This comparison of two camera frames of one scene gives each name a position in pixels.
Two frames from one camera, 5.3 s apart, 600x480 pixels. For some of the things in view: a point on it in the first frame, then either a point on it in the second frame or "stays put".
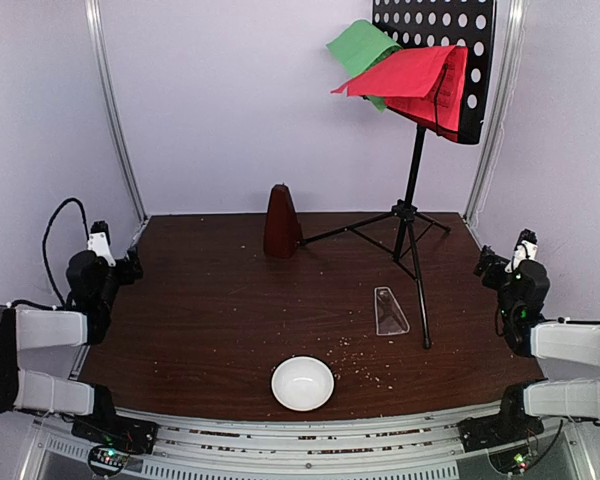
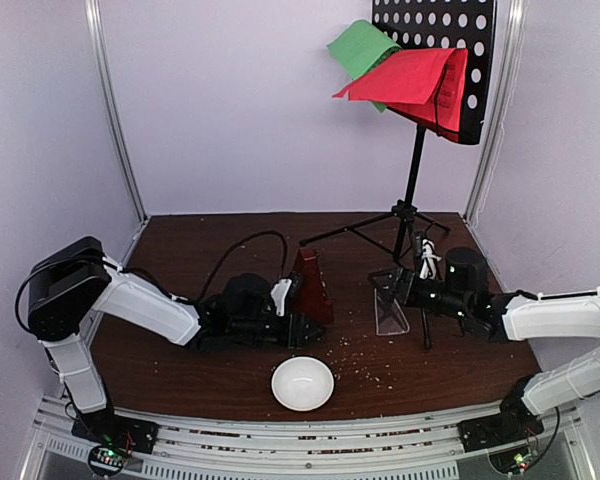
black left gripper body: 125,277 to 244,330
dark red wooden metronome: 282,224 to 308,293
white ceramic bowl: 302,383 stays put
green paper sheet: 360,47 stays put
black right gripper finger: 481,267 to 395,285
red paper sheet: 426,88 stays put
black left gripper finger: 136,270 to 297,284
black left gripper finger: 133,255 to 303,331
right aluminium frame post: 507,86 stays put
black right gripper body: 487,264 to 404,286
